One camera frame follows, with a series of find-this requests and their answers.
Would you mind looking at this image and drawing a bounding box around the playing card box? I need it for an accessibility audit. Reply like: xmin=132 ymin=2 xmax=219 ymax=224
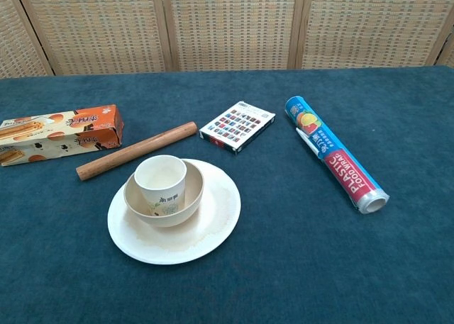
xmin=199 ymin=101 xmax=277 ymax=156

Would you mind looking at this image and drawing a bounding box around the woven folding screen panel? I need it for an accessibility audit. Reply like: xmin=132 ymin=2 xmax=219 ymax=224
xmin=161 ymin=0 xmax=306 ymax=72
xmin=434 ymin=29 xmax=454 ymax=68
xmin=296 ymin=0 xmax=454 ymax=70
xmin=12 ymin=0 xmax=174 ymax=77
xmin=0 ymin=0 xmax=55 ymax=79

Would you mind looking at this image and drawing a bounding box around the white round plate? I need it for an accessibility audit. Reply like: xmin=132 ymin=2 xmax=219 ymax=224
xmin=107 ymin=158 xmax=242 ymax=266

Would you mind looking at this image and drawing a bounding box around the plastic food wrap roll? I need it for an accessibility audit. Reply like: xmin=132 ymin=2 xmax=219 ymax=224
xmin=284 ymin=95 xmax=390 ymax=216

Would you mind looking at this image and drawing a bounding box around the beige bowl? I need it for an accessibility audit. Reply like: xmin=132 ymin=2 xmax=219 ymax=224
xmin=123 ymin=160 xmax=205 ymax=228

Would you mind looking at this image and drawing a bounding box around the wooden rolling pin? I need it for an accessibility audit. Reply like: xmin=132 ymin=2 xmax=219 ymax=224
xmin=75 ymin=121 xmax=199 ymax=181

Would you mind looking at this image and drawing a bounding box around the orange biscuit box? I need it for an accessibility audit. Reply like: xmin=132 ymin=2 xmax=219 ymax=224
xmin=0 ymin=104 xmax=125 ymax=167

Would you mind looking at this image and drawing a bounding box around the blue table cloth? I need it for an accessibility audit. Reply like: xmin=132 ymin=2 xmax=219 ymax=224
xmin=0 ymin=65 xmax=454 ymax=324

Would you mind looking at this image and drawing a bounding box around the white printed paper cup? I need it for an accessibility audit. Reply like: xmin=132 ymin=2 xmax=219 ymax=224
xmin=133 ymin=155 xmax=188 ymax=217

